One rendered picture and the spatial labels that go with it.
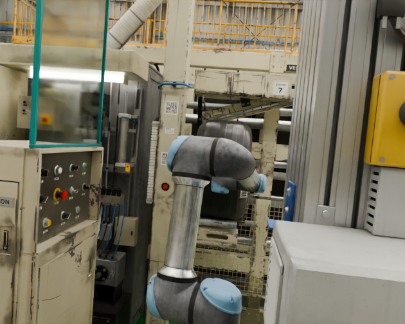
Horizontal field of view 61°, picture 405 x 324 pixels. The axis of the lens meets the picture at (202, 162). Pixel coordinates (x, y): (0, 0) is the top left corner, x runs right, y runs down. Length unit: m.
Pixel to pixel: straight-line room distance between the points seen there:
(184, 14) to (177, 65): 0.28
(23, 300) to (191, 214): 0.72
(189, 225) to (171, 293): 0.19
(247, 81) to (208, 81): 0.24
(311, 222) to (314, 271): 0.21
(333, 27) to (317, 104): 0.12
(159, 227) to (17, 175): 0.95
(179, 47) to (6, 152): 1.09
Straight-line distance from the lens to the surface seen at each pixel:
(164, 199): 1.99
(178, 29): 2.05
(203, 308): 0.99
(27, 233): 1.35
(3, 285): 1.46
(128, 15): 2.45
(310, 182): 0.57
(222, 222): 1.89
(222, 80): 2.21
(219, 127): 1.84
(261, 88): 2.21
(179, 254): 1.00
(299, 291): 0.38
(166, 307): 1.02
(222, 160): 0.96
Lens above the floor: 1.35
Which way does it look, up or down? 4 degrees down
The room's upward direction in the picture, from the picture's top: 5 degrees clockwise
